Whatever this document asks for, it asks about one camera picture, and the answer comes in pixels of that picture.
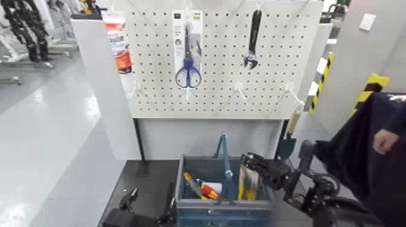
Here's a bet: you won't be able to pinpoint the yellow black striped post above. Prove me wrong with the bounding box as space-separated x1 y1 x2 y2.
309 53 336 115

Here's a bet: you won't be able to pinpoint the green trowel wooden handle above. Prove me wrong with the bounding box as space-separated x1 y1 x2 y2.
275 109 302 161

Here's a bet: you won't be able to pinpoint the blue scissors in package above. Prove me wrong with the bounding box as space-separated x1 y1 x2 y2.
172 9 204 89

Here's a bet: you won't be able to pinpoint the black adjustable wrench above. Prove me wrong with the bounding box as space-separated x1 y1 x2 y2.
243 8 263 70

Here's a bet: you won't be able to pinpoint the black stand leg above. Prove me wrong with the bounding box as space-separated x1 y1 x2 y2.
133 118 147 161
273 120 289 161

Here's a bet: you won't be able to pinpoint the person in dark clothing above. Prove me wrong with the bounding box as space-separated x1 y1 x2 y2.
315 92 406 227

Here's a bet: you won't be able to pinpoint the person's bare hand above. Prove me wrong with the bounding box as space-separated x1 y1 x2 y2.
372 127 400 155

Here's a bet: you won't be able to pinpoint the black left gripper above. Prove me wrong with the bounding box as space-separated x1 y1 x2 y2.
101 188 177 227

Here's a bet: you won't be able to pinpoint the white partition panel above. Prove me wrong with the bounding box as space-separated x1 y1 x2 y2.
71 18 142 161

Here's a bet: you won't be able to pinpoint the white wall plate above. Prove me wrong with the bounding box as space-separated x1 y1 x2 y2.
358 13 377 32

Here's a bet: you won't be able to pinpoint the red yellow handled tool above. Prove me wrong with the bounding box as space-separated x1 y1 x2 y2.
200 184 221 200

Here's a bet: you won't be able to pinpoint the white small item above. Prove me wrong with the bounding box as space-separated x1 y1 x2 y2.
202 181 224 195

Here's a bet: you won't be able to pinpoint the white pegboard panel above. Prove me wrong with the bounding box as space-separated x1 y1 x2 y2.
121 0 324 120

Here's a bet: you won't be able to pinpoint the blue plastic crate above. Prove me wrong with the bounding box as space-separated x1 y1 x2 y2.
173 154 276 227

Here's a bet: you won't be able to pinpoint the yellow black striped corner guard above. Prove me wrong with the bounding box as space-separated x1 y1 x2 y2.
350 74 390 118

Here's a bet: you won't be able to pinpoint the yellow black background machine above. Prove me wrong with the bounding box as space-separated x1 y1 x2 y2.
71 0 103 21

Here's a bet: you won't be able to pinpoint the red white product package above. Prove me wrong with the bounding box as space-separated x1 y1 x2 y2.
101 11 134 75

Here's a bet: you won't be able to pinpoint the black humanoid robot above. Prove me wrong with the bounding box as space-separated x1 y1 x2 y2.
0 0 52 63

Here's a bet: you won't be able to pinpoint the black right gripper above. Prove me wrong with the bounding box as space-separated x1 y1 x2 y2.
240 152 301 191

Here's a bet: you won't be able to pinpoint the yellow pliers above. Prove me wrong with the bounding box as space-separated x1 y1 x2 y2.
237 164 265 202

